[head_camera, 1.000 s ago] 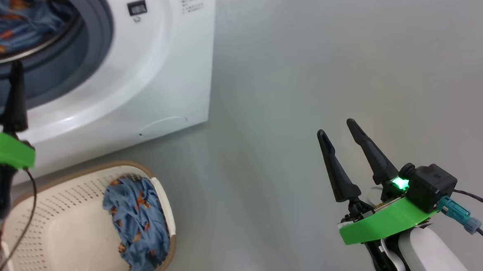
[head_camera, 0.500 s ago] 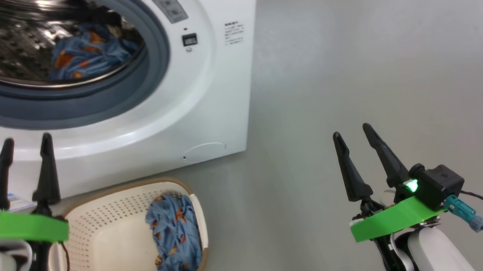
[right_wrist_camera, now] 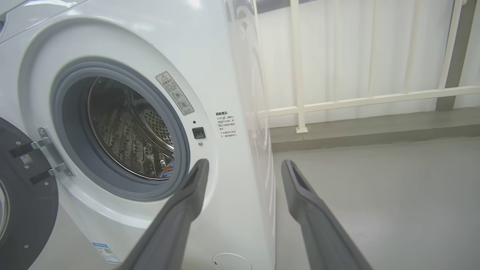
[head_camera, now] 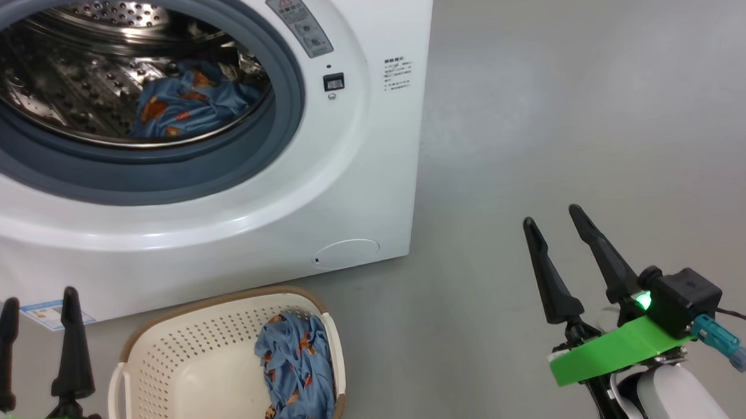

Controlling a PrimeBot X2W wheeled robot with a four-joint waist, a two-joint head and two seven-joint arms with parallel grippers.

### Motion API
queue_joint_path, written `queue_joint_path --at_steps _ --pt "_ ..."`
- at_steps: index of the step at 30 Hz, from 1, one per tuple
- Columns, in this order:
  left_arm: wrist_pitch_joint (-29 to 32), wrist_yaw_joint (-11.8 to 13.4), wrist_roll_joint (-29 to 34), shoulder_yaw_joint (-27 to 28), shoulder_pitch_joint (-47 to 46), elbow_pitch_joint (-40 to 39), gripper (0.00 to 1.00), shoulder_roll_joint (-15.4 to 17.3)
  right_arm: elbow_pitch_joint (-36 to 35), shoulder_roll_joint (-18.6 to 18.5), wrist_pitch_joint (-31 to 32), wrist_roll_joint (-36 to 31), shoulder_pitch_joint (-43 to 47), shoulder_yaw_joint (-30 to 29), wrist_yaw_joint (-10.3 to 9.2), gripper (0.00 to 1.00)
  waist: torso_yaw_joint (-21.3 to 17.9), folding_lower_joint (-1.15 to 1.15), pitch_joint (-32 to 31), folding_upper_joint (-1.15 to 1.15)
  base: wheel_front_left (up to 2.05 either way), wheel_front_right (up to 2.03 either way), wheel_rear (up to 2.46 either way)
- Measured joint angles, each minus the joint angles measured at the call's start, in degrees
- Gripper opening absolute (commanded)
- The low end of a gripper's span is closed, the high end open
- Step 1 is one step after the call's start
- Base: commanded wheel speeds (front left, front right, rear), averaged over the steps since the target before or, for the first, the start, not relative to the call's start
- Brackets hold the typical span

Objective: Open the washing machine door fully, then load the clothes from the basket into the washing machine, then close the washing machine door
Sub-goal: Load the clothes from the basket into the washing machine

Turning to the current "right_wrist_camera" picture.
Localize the black-rimmed glass washer door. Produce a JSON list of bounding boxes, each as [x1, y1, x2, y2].
[[0, 117, 59, 270]]

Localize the grey rubber door gasket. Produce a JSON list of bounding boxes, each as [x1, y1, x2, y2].
[[51, 62, 191, 202]]

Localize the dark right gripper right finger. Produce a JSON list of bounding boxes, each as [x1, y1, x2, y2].
[[281, 159, 373, 270]]

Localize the blue energy label sticker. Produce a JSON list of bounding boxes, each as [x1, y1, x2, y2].
[[92, 243, 122, 265]]

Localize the stainless steel washing machine drum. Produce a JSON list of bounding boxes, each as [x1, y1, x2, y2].
[[87, 77, 175, 180]]

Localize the blue patterned garment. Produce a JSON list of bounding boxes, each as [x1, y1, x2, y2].
[[157, 159, 175, 179]]

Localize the metal door hinge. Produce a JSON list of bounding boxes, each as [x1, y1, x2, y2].
[[9, 127, 74, 185]]

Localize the grey warning sticker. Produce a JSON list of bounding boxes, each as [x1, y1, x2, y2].
[[156, 71, 195, 116]]

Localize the round white filter cover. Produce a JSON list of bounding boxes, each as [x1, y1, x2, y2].
[[212, 253, 252, 270]]

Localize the white front-load washing machine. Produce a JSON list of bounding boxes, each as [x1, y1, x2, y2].
[[0, 0, 277, 270]]

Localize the white metal railing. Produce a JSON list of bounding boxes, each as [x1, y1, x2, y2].
[[255, 0, 480, 134]]

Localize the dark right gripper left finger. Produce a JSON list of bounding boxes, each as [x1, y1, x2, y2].
[[119, 158, 210, 270]]

